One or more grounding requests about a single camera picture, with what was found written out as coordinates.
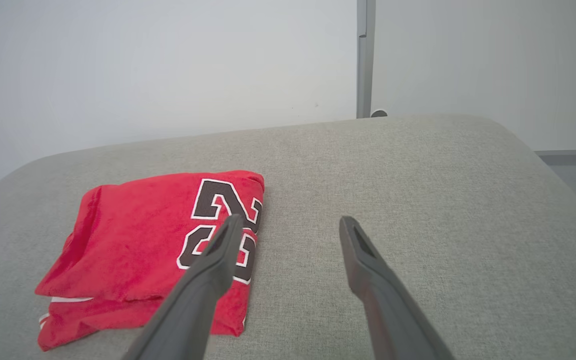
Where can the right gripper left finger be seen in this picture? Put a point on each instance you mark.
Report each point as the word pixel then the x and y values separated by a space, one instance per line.
pixel 193 300

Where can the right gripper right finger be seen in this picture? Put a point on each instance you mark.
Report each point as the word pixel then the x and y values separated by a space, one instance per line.
pixel 388 305

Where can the red basketball jersey garment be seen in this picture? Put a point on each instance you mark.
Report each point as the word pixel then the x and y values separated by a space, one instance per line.
pixel 133 240

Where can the grey fabric sofa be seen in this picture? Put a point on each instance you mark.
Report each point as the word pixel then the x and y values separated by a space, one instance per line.
pixel 418 170

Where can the dark grey partition post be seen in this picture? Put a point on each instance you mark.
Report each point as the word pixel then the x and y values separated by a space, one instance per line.
pixel 365 55

